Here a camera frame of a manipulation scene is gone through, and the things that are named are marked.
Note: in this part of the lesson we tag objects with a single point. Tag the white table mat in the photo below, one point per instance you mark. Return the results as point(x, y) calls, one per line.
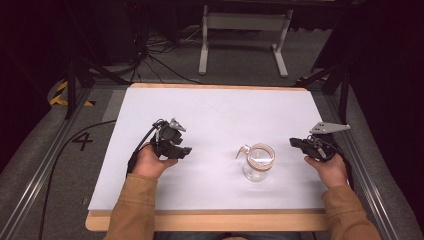
point(216, 116)

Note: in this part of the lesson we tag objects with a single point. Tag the person's left hand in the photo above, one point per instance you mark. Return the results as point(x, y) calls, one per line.
point(150, 164)

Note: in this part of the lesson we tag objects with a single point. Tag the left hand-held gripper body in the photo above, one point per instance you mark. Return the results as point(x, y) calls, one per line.
point(165, 134)

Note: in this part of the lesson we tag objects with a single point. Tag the white metal stand frame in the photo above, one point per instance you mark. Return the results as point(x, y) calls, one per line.
point(245, 21)

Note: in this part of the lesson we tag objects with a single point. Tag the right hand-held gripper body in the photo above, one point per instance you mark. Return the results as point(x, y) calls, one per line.
point(320, 146)

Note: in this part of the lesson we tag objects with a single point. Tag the clear glass jar clip lid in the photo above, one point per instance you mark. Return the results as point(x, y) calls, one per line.
point(258, 163)

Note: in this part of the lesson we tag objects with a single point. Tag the yellow black floor tape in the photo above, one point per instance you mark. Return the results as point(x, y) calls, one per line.
point(60, 95)

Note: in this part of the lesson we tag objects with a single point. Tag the person's right hand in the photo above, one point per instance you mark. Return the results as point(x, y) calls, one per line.
point(330, 172)

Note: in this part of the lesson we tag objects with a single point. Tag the black tripod stand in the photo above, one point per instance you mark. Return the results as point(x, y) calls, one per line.
point(343, 83)
point(71, 90)

